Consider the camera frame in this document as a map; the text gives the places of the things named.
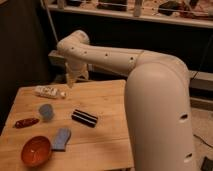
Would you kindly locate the dark red oblong object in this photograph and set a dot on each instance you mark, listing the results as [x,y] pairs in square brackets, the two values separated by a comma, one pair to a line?
[25,123]

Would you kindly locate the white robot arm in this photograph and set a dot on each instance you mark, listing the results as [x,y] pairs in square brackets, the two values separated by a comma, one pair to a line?
[156,100]

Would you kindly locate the wooden table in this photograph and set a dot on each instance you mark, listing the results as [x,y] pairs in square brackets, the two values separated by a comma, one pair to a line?
[105,147]

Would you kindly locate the black white striped block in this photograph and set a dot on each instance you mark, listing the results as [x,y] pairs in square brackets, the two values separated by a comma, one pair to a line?
[84,118]

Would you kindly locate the metal pole stand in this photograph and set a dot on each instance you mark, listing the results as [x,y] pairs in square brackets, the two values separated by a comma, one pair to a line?
[53,26]

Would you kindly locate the blue oven mitt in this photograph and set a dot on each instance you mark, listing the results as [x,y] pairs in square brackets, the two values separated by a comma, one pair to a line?
[60,140]

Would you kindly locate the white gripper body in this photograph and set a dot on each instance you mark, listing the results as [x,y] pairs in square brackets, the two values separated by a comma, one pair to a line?
[75,69]

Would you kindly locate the white wall shelf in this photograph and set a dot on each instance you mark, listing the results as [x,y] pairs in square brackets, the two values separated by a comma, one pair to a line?
[194,13]

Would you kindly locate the orange bowl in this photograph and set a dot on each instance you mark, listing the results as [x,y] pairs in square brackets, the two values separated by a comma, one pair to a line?
[36,151]

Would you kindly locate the white plastic bottle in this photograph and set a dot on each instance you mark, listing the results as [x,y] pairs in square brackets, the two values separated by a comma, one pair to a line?
[49,92]

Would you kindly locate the blue plastic cup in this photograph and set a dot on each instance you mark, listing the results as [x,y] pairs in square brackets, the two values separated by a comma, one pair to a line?
[46,111]

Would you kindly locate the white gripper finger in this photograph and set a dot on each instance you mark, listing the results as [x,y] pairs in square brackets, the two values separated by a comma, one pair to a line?
[70,81]
[85,75]

